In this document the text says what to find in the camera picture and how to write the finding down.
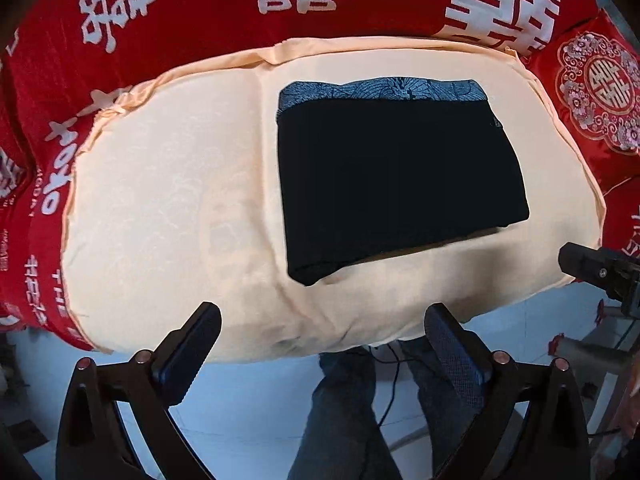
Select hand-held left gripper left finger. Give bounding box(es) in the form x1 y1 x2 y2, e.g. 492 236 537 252
55 301 223 480

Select person's right leg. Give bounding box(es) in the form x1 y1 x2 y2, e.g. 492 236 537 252
404 335 483 466

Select black pants with blue waistband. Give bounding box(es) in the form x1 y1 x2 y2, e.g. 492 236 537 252
276 76 531 287

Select cream cloth mat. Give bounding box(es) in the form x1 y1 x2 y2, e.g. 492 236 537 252
62 36 607 366

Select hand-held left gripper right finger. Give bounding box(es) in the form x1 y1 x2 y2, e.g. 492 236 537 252
424 302 592 480

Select black floor cable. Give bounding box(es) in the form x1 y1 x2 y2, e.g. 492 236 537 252
369 344 418 428

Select red printed blanket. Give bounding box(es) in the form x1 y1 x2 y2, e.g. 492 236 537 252
0 0 640 353

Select red embroidered pillow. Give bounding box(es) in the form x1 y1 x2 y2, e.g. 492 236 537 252
525 9 640 195

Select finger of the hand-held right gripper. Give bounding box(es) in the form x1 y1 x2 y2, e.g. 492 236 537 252
557 241 640 317

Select person's left leg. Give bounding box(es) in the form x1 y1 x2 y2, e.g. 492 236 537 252
287 349 403 480

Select person's leg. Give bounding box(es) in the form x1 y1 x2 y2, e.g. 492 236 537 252
287 349 403 480
404 335 483 466

